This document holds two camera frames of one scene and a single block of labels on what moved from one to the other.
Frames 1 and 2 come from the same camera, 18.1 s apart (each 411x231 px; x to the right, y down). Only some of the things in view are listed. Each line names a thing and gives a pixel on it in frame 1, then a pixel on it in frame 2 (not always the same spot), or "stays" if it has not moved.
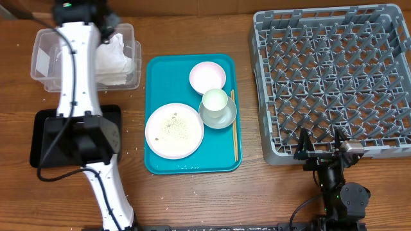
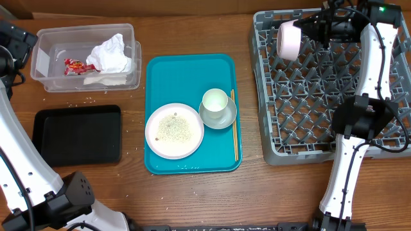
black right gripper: [318, 159] -> [314, 25]
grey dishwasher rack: [347, 68] stays
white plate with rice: [174, 131] stays
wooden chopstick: [236, 140] stays
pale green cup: [215, 101] stays
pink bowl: [205, 76] -> [289, 38]
